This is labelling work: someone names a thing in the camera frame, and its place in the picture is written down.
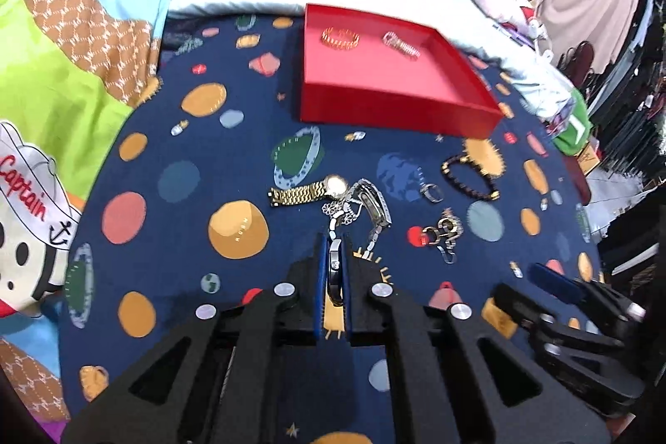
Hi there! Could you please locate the dark bead bracelet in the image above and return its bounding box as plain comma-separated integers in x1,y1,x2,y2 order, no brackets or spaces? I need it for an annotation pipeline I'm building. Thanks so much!
440,154,499,201

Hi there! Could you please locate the silver wristwatch dark face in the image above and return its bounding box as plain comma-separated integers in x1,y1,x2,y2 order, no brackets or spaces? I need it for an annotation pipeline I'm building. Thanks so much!
325,178,393,307

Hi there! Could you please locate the navy planet print cloth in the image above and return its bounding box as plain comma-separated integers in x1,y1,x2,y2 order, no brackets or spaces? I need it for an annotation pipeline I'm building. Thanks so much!
55,12,607,444

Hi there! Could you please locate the green cloth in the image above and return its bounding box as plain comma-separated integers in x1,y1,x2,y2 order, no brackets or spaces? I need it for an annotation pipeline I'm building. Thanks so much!
552,87,594,157

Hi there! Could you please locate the red shallow box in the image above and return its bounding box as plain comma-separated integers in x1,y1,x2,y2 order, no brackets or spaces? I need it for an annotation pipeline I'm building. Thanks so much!
299,3,504,139

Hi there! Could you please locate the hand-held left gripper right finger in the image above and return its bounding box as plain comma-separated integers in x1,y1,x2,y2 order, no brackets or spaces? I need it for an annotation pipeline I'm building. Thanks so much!
340,236,612,444

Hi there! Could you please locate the gold link bracelet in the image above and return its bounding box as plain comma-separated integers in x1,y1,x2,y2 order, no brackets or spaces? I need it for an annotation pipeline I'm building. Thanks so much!
321,27,361,51

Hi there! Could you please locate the pearl bracelet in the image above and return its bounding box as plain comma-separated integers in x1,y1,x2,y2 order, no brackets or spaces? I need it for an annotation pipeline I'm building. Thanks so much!
383,31,421,60

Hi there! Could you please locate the cartoon monkey printed blanket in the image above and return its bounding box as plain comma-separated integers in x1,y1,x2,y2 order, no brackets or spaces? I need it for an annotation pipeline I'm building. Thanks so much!
0,0,196,444

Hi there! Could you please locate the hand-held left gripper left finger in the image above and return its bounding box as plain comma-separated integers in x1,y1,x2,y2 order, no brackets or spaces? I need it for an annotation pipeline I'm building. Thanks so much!
61,232,331,444

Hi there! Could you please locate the wide silver hoop earring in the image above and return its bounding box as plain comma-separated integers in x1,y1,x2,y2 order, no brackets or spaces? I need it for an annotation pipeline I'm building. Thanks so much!
419,168,444,204

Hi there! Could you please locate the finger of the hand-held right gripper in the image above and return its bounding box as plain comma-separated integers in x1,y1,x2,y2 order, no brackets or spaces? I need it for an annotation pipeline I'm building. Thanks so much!
528,263,649,338
490,284,649,419

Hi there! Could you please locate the gold wristwatch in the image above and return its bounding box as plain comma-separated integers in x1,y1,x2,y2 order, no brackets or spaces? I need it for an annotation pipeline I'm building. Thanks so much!
268,174,350,208

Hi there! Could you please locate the silver charm pendant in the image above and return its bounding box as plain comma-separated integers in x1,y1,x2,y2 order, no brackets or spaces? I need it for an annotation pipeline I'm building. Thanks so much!
440,210,465,242

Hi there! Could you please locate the dark wooden chair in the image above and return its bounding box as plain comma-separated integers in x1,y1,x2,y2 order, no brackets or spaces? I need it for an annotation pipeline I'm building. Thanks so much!
559,41,596,86

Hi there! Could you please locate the silver chain earring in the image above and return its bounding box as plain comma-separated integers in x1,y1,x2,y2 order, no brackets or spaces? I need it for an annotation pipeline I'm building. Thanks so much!
321,197,362,218

